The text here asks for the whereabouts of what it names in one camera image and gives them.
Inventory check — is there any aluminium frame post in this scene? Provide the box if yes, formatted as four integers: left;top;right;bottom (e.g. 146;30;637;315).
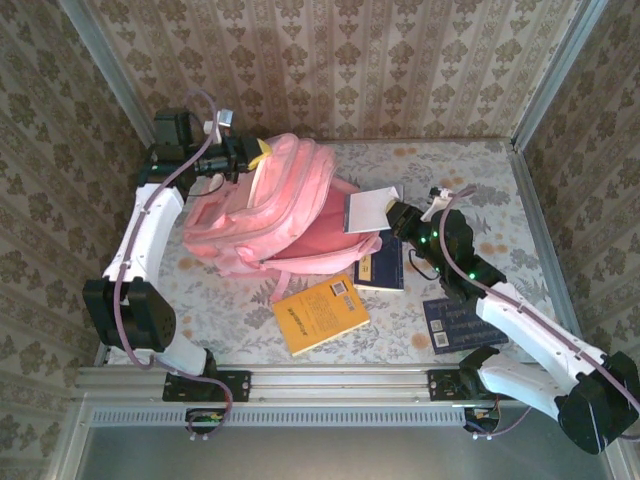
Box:
509;0;610;150
58;0;165;154

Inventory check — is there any pink student backpack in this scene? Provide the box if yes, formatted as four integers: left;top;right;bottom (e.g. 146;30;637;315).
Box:
182;133;384;304

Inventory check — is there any yellow book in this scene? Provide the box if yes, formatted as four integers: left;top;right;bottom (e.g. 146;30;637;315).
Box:
271;273;372;358

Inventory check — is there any long aluminium frame rail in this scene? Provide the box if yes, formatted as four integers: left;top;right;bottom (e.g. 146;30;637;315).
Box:
74;363;611;401

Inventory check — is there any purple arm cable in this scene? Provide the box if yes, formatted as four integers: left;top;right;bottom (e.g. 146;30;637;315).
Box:
114;89;234;441
437;183;640;444

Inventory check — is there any slotted grey cable duct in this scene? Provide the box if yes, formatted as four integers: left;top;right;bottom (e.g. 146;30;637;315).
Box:
89;407;469;427

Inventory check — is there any white notebook with blue spine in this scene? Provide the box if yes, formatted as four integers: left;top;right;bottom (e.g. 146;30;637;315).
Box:
343;185;406;235

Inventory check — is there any dark blue booklet with QR codes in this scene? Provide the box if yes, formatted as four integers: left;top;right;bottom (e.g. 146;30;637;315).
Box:
422;297;509;357

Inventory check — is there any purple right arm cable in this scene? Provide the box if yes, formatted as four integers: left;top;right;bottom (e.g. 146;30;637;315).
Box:
437;183;640;444

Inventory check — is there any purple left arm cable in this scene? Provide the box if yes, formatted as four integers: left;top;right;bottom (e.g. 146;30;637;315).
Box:
114;89;234;441

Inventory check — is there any dark blue book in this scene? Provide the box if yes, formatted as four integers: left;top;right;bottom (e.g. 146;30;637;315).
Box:
353;229;406;293

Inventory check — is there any floral patterned table cover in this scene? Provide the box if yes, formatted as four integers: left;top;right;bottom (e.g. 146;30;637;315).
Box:
107;140;571;366

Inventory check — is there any black connector box with wires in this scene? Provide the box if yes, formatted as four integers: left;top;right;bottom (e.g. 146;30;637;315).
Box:
184;407;226;437
462;405;502;434

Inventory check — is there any grey metal panel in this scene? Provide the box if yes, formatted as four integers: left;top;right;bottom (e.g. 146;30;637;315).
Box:
49;394;631;480

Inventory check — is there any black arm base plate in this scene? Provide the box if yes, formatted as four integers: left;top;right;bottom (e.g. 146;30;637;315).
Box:
427;368;501;402
162;368;251;404

